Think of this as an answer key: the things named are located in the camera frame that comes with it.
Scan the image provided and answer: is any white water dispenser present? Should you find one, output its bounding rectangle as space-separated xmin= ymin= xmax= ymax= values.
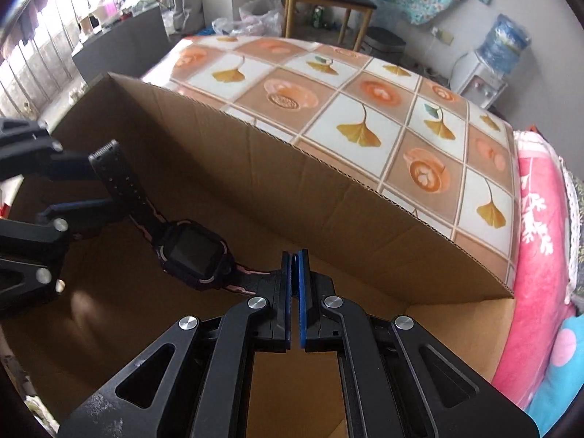
xmin=449 ymin=50 xmax=508 ymax=109

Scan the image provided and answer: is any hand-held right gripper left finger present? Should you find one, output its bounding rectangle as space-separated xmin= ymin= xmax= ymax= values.
xmin=55 ymin=250 xmax=293 ymax=438

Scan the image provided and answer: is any ginkgo leaf print tablecloth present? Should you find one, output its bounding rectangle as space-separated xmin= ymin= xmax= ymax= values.
xmin=141 ymin=34 xmax=521 ymax=290

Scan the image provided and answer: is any dark metal trash bin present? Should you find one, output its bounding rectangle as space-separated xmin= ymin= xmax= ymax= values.
xmin=365 ymin=26 xmax=407 ymax=55

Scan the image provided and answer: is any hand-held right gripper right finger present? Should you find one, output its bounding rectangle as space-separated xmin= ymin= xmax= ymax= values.
xmin=294 ymin=249 xmax=541 ymax=438

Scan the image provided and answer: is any white plastic bag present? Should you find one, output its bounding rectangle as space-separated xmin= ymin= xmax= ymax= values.
xmin=212 ymin=18 xmax=242 ymax=36
xmin=239 ymin=0 xmax=284 ymax=37

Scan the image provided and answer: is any brown cardboard box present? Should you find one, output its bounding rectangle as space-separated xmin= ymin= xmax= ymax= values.
xmin=0 ymin=72 xmax=516 ymax=438

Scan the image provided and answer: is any light blue pillow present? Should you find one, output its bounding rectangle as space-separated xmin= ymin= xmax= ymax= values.
xmin=525 ymin=315 xmax=584 ymax=425

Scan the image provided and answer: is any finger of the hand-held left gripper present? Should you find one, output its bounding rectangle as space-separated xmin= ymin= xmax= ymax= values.
xmin=0 ymin=119 xmax=100 ymax=182
xmin=0 ymin=194 xmax=118 ymax=315

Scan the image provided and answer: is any pink floral blanket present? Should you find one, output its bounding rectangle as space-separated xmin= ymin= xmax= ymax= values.
xmin=490 ymin=130 xmax=580 ymax=414

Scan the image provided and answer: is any grey lace-trimmed pillow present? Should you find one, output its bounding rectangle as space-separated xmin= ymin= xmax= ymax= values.
xmin=559 ymin=155 xmax=584 ymax=304

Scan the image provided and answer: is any black smartwatch with pink trim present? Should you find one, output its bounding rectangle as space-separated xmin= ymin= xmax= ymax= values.
xmin=88 ymin=141 xmax=286 ymax=295

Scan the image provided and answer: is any dark grey cabinet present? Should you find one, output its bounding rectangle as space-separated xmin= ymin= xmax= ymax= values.
xmin=72 ymin=2 xmax=176 ymax=85

